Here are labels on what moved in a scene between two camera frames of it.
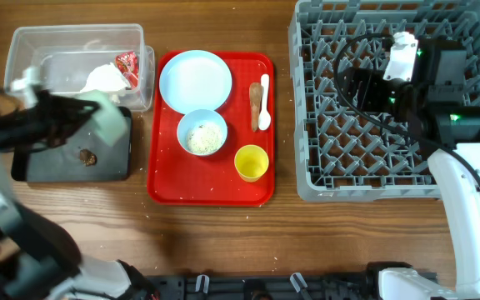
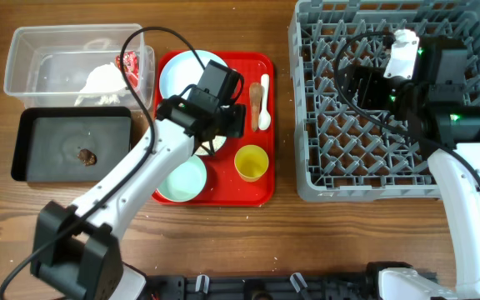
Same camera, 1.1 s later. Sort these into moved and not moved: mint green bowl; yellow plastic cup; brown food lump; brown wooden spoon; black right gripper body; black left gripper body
Moved: mint green bowl; black left gripper body
Not moved: brown wooden spoon; brown food lump; yellow plastic cup; black right gripper body
